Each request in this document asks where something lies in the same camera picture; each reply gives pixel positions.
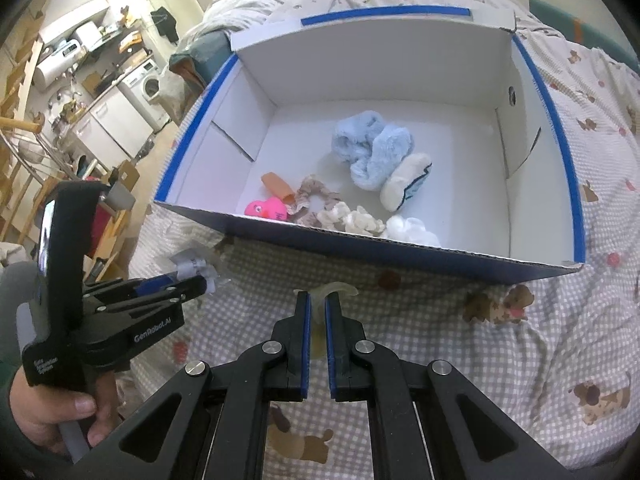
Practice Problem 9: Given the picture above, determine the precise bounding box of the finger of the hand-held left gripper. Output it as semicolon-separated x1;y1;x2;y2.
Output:
82;272;203;307
97;275;210;319

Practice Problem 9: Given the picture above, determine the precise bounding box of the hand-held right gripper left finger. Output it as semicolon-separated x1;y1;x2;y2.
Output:
92;290;313;480

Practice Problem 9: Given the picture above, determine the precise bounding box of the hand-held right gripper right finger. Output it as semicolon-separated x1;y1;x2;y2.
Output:
324;292;573;480

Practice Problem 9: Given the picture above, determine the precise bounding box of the clear plastic piece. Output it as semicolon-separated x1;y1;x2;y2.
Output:
167;247;226;293

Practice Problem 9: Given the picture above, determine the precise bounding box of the translucent yellowish soft item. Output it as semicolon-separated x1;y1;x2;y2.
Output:
309;282;361;361

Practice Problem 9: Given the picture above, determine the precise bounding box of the orange soft item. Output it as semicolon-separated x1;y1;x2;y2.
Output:
261;172;296;203

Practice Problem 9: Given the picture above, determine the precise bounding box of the white fluffy sock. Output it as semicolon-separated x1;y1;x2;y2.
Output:
382;216;442;248

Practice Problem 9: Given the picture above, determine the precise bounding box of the beige pink scrunchie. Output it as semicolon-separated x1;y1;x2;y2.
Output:
290;175;343;226

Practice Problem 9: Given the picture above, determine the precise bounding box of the white plush slipper blue trim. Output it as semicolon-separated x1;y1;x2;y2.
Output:
380;152;433;212

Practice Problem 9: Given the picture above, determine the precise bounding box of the white cardboard box blue tape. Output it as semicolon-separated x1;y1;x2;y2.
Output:
152;5;586;285

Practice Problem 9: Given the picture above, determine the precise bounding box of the person's left hand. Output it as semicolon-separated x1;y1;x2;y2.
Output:
7;360;121;448

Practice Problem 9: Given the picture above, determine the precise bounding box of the pink hanging clothing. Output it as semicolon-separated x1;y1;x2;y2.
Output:
82;175;113;256

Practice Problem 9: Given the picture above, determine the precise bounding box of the brown cardboard box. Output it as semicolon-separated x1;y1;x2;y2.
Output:
107;160;141;191

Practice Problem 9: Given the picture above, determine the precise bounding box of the wooden rack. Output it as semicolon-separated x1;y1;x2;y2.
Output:
0;115;56;241

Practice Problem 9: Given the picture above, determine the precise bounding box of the white low cabinet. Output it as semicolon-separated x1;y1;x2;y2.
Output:
70;87;153;161

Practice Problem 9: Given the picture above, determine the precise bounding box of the dog print checked blanket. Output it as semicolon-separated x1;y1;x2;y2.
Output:
117;0;640;480

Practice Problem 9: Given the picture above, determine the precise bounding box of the white washing machine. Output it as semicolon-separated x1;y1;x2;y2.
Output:
117;57;173;128

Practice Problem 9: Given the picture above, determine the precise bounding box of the dark teal pillow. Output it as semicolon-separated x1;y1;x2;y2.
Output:
169;42;231;88

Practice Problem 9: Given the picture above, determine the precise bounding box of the white water heater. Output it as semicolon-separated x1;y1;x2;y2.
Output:
32;50;76;92

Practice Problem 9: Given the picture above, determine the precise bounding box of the white microwave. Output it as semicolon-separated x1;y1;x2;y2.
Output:
75;22;103;51

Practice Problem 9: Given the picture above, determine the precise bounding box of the black hanging garment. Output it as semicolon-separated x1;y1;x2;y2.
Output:
150;6;180;45

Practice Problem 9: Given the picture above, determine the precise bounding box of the teal cushion orange stripe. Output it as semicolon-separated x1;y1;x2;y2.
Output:
529;0;640;71

